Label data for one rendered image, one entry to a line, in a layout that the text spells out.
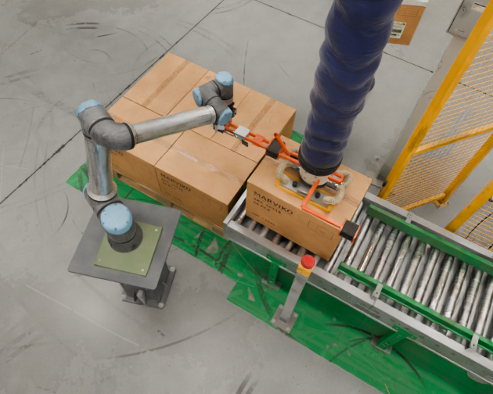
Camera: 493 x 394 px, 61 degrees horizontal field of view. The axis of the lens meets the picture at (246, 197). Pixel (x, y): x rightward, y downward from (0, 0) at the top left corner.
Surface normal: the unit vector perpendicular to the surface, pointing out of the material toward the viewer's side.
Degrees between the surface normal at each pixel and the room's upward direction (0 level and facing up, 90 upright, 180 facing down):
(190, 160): 0
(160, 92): 0
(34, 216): 0
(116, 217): 8
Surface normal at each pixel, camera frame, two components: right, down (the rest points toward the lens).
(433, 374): 0.04, -0.51
